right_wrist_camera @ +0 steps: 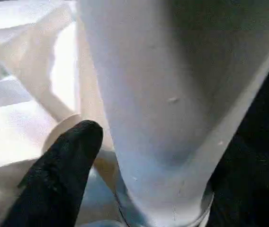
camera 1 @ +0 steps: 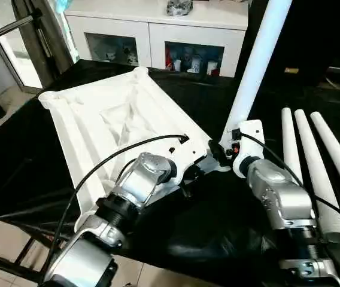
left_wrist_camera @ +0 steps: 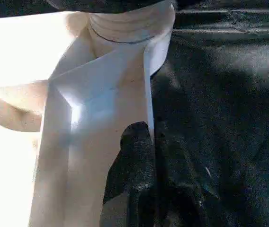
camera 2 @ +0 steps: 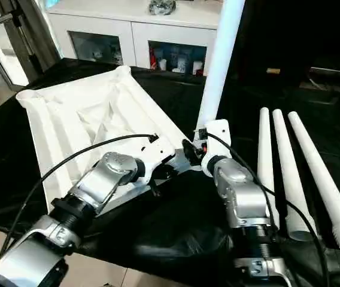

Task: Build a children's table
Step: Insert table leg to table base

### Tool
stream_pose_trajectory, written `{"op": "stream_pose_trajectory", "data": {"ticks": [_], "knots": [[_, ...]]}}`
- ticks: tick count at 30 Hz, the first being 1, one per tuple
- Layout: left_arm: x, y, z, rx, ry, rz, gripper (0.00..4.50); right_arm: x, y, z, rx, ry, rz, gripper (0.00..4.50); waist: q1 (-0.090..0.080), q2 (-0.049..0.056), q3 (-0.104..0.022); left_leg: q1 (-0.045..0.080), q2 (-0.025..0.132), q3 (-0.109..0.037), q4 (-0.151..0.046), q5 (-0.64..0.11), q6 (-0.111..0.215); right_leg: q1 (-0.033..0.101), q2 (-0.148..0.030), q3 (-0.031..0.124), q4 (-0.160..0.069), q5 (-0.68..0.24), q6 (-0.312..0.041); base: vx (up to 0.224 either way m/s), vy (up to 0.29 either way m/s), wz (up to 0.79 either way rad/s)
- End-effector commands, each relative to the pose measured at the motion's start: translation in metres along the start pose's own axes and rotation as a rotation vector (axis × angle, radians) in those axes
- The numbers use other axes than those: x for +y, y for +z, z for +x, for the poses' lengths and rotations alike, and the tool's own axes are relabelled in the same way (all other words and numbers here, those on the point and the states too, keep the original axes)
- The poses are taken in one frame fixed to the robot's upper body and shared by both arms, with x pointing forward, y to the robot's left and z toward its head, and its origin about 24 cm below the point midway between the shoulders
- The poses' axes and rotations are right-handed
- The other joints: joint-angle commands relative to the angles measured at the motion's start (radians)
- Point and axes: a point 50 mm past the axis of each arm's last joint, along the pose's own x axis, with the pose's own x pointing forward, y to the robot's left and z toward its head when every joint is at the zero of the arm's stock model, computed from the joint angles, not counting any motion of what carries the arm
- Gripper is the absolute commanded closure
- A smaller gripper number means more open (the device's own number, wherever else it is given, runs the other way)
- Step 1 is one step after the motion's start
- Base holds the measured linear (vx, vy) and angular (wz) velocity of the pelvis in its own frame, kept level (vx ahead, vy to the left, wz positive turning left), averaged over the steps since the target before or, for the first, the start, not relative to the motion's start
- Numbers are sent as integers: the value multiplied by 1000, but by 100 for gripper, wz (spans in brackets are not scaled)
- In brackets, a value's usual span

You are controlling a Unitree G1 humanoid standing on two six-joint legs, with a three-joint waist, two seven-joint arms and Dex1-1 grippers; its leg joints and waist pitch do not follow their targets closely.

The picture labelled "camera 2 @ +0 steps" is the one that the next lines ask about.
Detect black work mat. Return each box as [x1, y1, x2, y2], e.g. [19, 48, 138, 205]
[0, 57, 340, 287]

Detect white plastic table leg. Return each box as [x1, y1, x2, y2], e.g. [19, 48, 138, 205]
[272, 109, 318, 242]
[195, 0, 246, 137]
[287, 111, 340, 251]
[257, 108, 281, 229]

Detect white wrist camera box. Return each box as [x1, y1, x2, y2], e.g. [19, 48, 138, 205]
[134, 136, 178, 186]
[201, 120, 232, 178]

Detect white plastic table top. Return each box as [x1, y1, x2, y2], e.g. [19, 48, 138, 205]
[16, 66, 204, 211]

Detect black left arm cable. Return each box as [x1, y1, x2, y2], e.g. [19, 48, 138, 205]
[0, 134, 160, 261]

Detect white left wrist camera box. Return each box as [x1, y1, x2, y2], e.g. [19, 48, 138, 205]
[134, 136, 178, 186]

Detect light blue plastic strip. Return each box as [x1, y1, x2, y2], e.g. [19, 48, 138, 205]
[41, 0, 63, 13]

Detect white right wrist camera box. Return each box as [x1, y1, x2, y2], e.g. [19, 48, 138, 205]
[201, 120, 232, 178]

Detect black flat device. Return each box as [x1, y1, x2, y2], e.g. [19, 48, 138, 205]
[308, 66, 340, 90]

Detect grey metal rack frame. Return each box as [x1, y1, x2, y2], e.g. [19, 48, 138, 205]
[0, 0, 60, 90]

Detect white glass-door cabinet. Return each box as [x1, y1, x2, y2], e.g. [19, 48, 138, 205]
[45, 0, 226, 75]

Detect grey crumpled bundle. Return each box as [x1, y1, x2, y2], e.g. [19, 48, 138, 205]
[148, 0, 177, 16]

